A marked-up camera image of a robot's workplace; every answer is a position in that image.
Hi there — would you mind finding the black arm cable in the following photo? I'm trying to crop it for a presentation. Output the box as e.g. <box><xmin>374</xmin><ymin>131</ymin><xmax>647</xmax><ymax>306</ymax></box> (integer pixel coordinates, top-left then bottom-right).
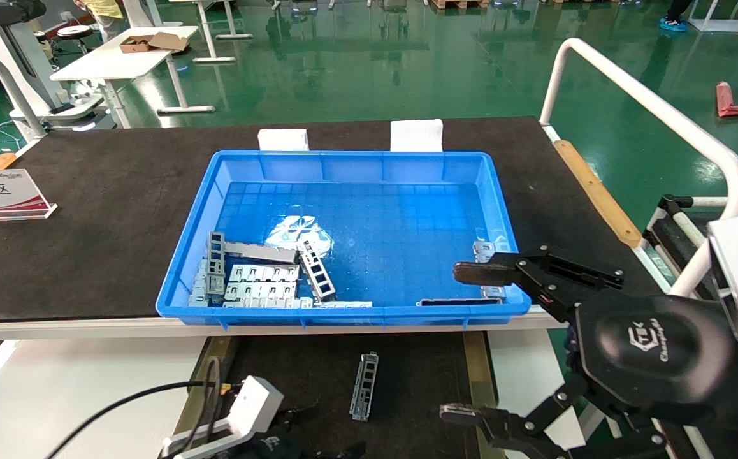
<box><xmin>44</xmin><ymin>356</ymin><xmax>224</xmax><ymax>459</ymax></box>

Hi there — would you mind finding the long wooden edge strip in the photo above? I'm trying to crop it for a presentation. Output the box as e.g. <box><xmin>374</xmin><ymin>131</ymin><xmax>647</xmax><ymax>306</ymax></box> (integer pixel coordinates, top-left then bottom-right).
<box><xmin>553</xmin><ymin>140</ymin><xmax>643</xmax><ymax>248</ymax></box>

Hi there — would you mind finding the silver flat bar part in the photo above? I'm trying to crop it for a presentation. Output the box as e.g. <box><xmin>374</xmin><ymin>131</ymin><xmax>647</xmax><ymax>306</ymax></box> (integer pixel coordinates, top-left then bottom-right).
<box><xmin>224</xmin><ymin>241</ymin><xmax>298</xmax><ymax>265</ymax></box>

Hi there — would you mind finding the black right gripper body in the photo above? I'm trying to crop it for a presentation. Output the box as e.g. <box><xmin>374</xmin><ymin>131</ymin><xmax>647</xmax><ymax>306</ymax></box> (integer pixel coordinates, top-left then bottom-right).
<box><xmin>572</xmin><ymin>290</ymin><xmax>737</xmax><ymax>426</ymax></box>

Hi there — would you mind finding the black table mat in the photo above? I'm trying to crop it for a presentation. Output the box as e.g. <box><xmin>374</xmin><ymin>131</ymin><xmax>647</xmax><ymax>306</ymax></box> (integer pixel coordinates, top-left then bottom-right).
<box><xmin>0</xmin><ymin>116</ymin><xmax>664</xmax><ymax>323</ymax></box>

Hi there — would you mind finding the person in yellow coat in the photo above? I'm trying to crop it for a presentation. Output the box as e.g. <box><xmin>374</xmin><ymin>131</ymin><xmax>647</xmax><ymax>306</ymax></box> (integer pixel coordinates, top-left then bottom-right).
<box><xmin>75</xmin><ymin>0</ymin><xmax>126</xmax><ymax>43</ymax></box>

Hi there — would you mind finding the white label card left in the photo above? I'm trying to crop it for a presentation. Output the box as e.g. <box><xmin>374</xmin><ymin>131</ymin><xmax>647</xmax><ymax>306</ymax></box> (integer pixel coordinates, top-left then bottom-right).
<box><xmin>258</xmin><ymin>129</ymin><xmax>310</xmax><ymax>152</ymax></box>

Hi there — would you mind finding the long silver strip part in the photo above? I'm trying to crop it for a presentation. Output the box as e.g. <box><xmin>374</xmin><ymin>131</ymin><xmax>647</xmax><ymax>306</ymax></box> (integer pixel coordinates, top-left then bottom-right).
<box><xmin>222</xmin><ymin>297</ymin><xmax>373</xmax><ymax>309</ymax></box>

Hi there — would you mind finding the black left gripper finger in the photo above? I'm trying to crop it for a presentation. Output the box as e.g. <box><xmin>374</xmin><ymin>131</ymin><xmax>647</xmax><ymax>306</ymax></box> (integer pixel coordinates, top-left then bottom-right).
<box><xmin>282</xmin><ymin>405</ymin><xmax>319</xmax><ymax>427</ymax></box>
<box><xmin>326</xmin><ymin>441</ymin><xmax>368</xmax><ymax>459</ymax></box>

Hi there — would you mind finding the round stool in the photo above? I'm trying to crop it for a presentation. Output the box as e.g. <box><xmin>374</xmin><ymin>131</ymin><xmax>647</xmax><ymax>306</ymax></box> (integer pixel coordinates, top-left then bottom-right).
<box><xmin>56</xmin><ymin>25</ymin><xmax>94</xmax><ymax>57</ymax></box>

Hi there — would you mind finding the blue plastic bin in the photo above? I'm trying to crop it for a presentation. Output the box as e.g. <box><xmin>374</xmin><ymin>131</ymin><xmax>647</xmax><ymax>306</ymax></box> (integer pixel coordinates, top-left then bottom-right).
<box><xmin>156</xmin><ymin>150</ymin><xmax>531</xmax><ymax>330</ymax></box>

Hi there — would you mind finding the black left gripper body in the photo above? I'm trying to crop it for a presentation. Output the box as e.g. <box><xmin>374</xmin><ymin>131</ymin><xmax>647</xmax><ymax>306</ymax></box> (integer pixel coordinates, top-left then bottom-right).
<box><xmin>251</xmin><ymin>422</ymin><xmax>344</xmax><ymax>459</ymax></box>

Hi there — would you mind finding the white label card right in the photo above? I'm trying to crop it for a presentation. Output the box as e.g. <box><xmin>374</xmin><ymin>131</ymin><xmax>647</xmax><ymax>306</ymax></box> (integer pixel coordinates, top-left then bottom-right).
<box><xmin>390</xmin><ymin>119</ymin><xmax>444</xmax><ymax>152</ymax></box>

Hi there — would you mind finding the silver ladder frame part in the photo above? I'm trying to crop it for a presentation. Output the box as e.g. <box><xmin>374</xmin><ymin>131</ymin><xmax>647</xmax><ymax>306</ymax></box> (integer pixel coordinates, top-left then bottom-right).
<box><xmin>206</xmin><ymin>231</ymin><xmax>226</xmax><ymax>298</ymax></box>
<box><xmin>297</xmin><ymin>240</ymin><xmax>338</xmax><ymax>302</ymax></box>

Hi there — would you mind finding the white background desk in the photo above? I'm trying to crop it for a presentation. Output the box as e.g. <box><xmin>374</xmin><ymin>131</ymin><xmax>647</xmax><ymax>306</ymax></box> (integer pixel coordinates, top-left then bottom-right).
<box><xmin>168</xmin><ymin>0</ymin><xmax>254</xmax><ymax>64</ymax></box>

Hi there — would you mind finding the person with blue shoe covers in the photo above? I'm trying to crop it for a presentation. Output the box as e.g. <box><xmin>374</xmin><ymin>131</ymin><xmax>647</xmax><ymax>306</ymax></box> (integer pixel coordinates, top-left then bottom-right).
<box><xmin>658</xmin><ymin>0</ymin><xmax>696</xmax><ymax>33</ymax></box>

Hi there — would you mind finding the black container mat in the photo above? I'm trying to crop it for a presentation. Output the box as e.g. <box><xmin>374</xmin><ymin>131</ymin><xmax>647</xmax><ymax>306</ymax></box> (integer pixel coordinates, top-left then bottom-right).
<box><xmin>200</xmin><ymin>331</ymin><xmax>481</xmax><ymax>459</ymax></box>

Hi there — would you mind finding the white tube railing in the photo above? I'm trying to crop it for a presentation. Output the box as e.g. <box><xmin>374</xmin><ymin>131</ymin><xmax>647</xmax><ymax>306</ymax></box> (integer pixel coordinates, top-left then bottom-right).
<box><xmin>539</xmin><ymin>37</ymin><xmax>738</xmax><ymax>297</ymax></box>

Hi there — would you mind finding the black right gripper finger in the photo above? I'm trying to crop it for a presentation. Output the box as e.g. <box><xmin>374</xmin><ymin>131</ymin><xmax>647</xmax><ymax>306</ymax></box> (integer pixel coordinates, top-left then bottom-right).
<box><xmin>453</xmin><ymin>245</ymin><xmax>625</xmax><ymax>323</ymax></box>
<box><xmin>440</xmin><ymin>376</ymin><xmax>670</xmax><ymax>459</ymax></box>

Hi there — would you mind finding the white machine stand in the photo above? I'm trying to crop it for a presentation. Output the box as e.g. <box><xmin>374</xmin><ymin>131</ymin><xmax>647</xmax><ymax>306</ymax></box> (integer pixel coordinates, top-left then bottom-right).
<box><xmin>0</xmin><ymin>0</ymin><xmax>106</xmax><ymax>138</ymax></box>

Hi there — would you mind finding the dark metal strip part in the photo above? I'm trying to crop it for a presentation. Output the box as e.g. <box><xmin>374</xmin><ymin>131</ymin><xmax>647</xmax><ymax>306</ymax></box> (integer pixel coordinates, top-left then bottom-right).
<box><xmin>417</xmin><ymin>297</ymin><xmax>503</xmax><ymax>307</ymax></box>

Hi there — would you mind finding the white label card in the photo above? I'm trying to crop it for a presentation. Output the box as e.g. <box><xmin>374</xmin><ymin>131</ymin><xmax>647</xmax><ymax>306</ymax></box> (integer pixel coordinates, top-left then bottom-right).
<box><xmin>258</xmin><ymin>129</ymin><xmax>310</xmax><ymax>152</ymax></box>
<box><xmin>390</xmin><ymin>119</ymin><xmax>444</xmax><ymax>152</ymax></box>

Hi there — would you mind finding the small silver bracket part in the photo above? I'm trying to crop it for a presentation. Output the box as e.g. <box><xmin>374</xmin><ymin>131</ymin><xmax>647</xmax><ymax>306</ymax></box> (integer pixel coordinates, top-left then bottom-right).
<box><xmin>188</xmin><ymin>258</ymin><xmax>211</xmax><ymax>307</ymax></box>

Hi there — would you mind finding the black roller stand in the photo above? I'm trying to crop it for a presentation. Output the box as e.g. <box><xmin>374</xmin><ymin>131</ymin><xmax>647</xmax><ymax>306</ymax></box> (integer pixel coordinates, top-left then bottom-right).
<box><xmin>642</xmin><ymin>194</ymin><xmax>715</xmax><ymax>284</ymax></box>

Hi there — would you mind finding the silver slotted metal part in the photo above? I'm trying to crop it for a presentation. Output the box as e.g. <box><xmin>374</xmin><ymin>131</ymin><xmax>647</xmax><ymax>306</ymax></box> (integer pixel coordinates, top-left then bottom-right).
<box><xmin>350</xmin><ymin>352</ymin><xmax>380</xmax><ymax>423</ymax></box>

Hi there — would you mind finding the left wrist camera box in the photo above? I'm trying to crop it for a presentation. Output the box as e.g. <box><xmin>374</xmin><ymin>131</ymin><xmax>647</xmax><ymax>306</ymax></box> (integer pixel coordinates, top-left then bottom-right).
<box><xmin>161</xmin><ymin>375</ymin><xmax>285</xmax><ymax>459</ymax></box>

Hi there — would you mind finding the open cardboard box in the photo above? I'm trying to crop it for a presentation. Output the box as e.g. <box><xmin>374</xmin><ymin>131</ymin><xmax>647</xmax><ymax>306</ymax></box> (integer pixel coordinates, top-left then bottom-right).
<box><xmin>120</xmin><ymin>31</ymin><xmax>190</xmax><ymax>54</ymax></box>

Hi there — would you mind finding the silver clip bracket part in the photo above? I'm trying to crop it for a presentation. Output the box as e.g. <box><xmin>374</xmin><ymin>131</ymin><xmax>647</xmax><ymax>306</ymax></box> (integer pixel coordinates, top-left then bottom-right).
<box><xmin>473</xmin><ymin>239</ymin><xmax>511</xmax><ymax>300</ymax></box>

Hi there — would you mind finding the brass edge strip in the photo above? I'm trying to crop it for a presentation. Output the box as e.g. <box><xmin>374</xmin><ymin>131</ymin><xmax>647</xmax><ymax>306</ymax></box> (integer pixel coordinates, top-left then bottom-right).
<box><xmin>171</xmin><ymin>336</ymin><xmax>237</xmax><ymax>459</ymax></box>
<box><xmin>463</xmin><ymin>331</ymin><xmax>505</xmax><ymax>459</ymax></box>

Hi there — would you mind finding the grey curved tube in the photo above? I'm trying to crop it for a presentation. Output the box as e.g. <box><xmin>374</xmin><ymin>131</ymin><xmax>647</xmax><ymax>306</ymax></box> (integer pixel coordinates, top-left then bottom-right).
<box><xmin>0</xmin><ymin>51</ymin><xmax>48</xmax><ymax>142</ymax></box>

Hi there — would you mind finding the silver slotted plate part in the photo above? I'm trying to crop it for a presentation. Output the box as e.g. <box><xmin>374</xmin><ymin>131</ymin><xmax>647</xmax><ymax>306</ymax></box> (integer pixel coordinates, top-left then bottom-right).
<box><xmin>223</xmin><ymin>282</ymin><xmax>299</xmax><ymax>300</ymax></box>
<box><xmin>227</xmin><ymin>263</ymin><xmax>300</xmax><ymax>284</ymax></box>

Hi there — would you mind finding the wooden pallet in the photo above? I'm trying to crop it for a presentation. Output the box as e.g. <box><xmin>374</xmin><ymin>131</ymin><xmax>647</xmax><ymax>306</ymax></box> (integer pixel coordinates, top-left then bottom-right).
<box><xmin>429</xmin><ymin>0</ymin><xmax>492</xmax><ymax>11</ymax></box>

